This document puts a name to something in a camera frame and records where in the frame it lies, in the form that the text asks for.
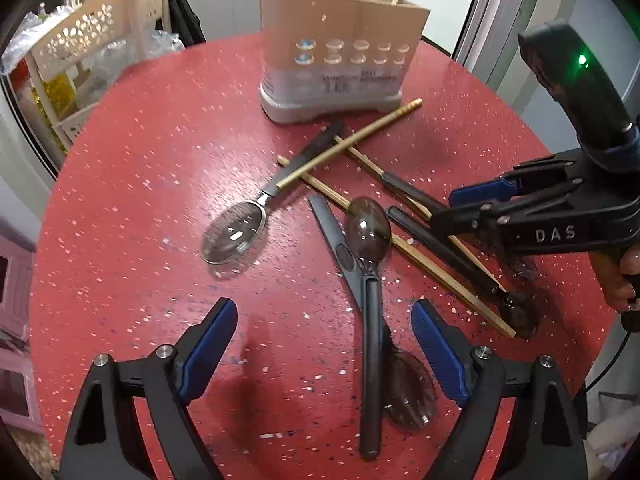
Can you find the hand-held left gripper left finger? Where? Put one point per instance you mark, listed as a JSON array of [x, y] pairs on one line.
[[215, 340]]

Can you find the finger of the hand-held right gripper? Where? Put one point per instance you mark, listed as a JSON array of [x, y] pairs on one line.
[[480, 192], [460, 222]]

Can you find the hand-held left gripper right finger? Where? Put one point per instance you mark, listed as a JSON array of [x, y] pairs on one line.
[[440, 350]]

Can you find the golden ridged chopstick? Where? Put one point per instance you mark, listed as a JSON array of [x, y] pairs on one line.
[[350, 139]]

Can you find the beige utensil holder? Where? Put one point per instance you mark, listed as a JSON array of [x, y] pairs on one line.
[[300, 15]]

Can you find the person's right hand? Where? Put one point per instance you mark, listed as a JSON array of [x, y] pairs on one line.
[[617, 290]]

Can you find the pink plastic stool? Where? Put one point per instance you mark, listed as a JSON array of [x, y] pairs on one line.
[[15, 310]]

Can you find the clear plastic bag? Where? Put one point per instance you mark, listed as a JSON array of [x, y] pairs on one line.
[[164, 42]]

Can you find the dark cloth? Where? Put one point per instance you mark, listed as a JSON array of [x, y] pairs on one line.
[[185, 15]]

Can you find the beige plastic rack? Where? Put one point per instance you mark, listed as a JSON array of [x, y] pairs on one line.
[[100, 25]]

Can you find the grey door frame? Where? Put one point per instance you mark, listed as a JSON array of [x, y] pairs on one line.
[[492, 20]]

